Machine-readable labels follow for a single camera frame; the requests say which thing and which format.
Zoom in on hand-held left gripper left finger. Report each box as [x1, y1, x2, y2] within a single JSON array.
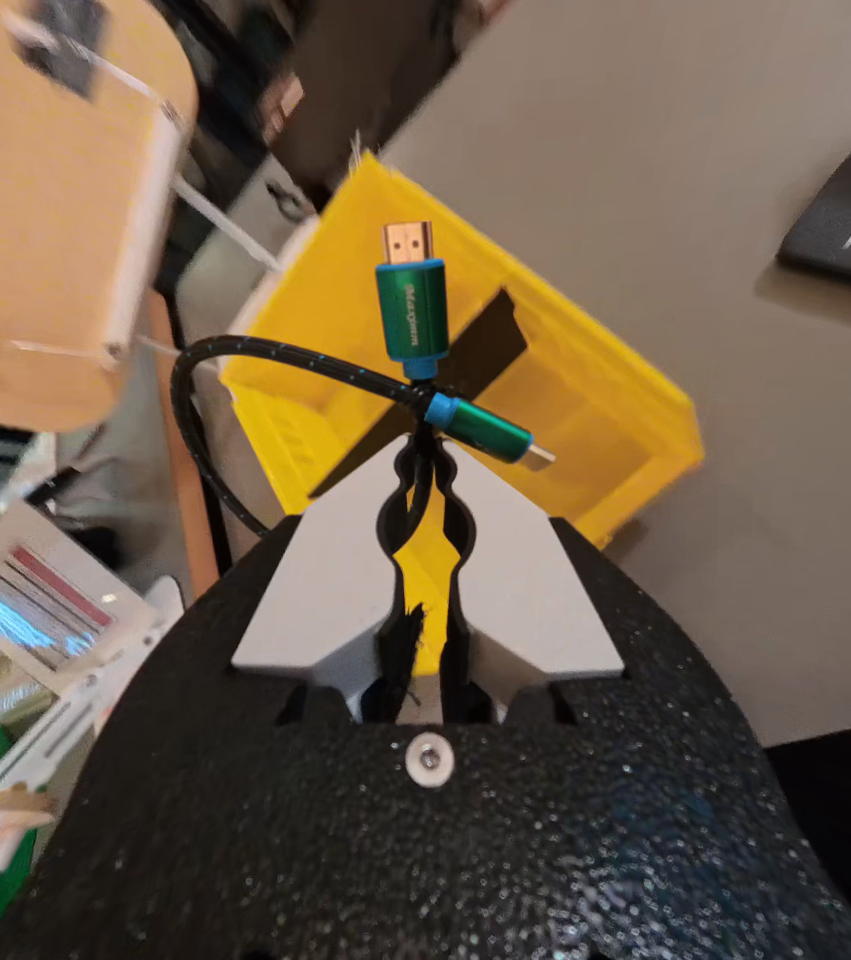
[[230, 438, 428, 723]]

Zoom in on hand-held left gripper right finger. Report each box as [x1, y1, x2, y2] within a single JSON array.
[[437, 441, 625, 711]]

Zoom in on yellow bin with black divider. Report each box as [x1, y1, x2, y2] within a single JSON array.
[[219, 150, 704, 676]]

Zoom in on black HDMI cable green plug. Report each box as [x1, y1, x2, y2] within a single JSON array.
[[170, 219, 558, 543]]

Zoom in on black USB hub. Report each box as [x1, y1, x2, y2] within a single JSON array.
[[774, 150, 851, 294]]

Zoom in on black divider panel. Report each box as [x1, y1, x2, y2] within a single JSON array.
[[309, 287, 530, 500]]

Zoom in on shiny silver panel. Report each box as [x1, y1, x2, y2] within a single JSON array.
[[0, 498, 164, 676]]

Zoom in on wooden board with black label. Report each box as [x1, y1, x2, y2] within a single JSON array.
[[0, 0, 284, 436]]

